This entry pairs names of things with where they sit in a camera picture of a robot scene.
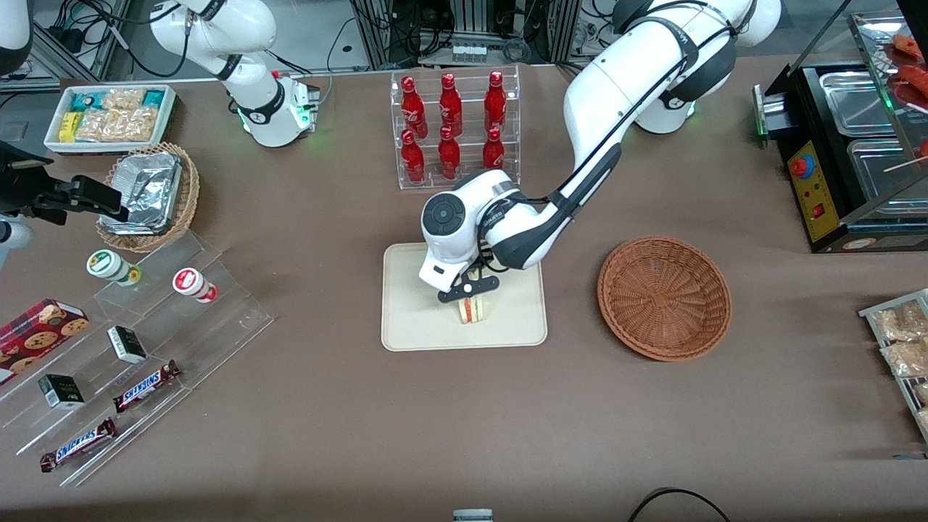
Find red cookie box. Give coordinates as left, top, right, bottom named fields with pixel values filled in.
left=0, top=298, right=91, bottom=386

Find triangle sandwich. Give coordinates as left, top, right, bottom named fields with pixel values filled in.
left=456, top=291, right=489, bottom=326

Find red sausages in case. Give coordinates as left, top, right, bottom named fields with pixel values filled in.
left=886, top=32, right=928, bottom=96

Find red cola bottle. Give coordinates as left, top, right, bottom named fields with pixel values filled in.
left=439, top=72, right=464, bottom=137
left=484, top=70, right=508, bottom=132
left=481, top=127, right=506, bottom=175
left=437, top=126, right=462, bottom=181
left=400, top=75, right=429, bottom=139
left=399, top=129, right=427, bottom=185

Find clear acrylic stepped display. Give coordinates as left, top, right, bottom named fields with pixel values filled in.
left=0, top=230, right=276, bottom=489

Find green lid yogurt cup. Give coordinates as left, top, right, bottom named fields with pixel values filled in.
left=86, top=249, right=143, bottom=288

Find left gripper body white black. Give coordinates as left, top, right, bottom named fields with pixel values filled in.
left=419, top=249, right=502, bottom=304

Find black hot food display case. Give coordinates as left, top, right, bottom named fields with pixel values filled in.
left=752, top=0, right=928, bottom=255

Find black looped cable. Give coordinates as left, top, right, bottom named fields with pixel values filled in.
left=626, top=487, right=733, bottom=522

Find steel pan in case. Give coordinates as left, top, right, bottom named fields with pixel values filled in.
left=846, top=137, right=928, bottom=220
left=819, top=70, right=901, bottom=138

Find small black carton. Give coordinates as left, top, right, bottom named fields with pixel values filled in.
left=107, top=325, right=149, bottom=365
left=37, top=373, right=86, bottom=411

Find white rectangular snack bin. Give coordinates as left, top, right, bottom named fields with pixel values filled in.
left=43, top=84, right=178, bottom=156

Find clear acrylic bottle rack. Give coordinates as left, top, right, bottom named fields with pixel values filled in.
left=390, top=65, right=522, bottom=191

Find aluminium frame rack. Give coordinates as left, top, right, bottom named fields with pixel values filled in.
left=347, top=0, right=582, bottom=70

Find red lid yogurt cup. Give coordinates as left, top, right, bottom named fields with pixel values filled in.
left=172, top=267, right=219, bottom=305

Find silver foil wrapped pack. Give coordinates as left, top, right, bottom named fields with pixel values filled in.
left=99, top=212, right=169, bottom=236
left=110, top=151, right=183, bottom=222

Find metal wire rack tray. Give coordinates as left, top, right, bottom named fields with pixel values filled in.
left=858, top=288, right=928, bottom=444

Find snickers chocolate bar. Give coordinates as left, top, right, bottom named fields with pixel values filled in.
left=112, top=360, right=183, bottom=415
left=39, top=417, right=117, bottom=474

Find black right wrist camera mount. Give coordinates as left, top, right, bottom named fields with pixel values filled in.
left=0, top=141, right=56, bottom=217

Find aluminium frame beam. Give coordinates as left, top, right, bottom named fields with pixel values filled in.
left=30, top=0, right=133, bottom=82

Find clear rice cracker bag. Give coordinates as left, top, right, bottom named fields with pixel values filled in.
left=75, top=107, right=158, bottom=143
left=100, top=88, right=146, bottom=111

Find light wicker basket with foil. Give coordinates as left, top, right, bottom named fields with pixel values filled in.
left=96, top=142, right=201, bottom=254

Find beige plastic tray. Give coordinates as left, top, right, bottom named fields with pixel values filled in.
left=381, top=241, right=549, bottom=352

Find brown wicker basket round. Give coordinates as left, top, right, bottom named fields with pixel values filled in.
left=597, top=236, right=732, bottom=363

